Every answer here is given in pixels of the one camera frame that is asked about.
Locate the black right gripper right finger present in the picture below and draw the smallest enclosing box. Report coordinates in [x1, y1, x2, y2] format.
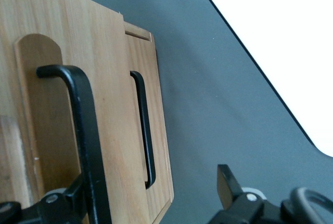
[208, 164, 266, 224]

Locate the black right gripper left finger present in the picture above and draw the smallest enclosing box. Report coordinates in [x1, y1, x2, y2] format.
[37, 175, 87, 224]

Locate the long black metal drawer handle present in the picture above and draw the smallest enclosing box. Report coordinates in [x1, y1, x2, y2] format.
[36, 64, 112, 224]

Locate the wooden drawer with long handle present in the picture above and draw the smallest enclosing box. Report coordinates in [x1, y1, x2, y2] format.
[0, 0, 151, 224]

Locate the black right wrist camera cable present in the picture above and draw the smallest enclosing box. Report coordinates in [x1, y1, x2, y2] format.
[280, 187, 333, 224]

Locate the short black metal drawer handle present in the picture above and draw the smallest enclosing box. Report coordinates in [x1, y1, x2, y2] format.
[129, 70, 157, 190]

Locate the wooden drawer with short handle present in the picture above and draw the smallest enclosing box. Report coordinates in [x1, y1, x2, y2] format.
[126, 35, 174, 224]

